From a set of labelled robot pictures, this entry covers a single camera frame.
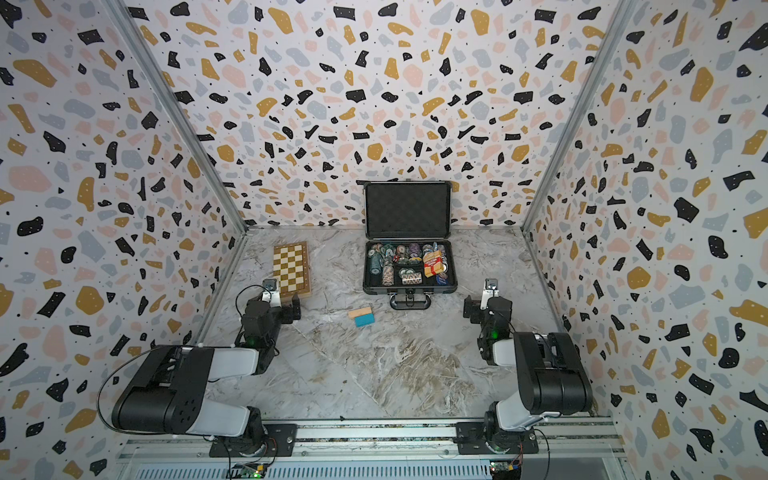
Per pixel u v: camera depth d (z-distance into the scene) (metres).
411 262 1.08
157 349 0.47
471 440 0.73
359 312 0.98
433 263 1.06
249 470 0.70
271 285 0.79
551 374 0.47
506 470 0.71
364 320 0.95
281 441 0.73
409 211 1.09
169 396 0.44
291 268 1.06
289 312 0.83
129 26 0.71
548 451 0.68
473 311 0.86
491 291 0.82
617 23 0.73
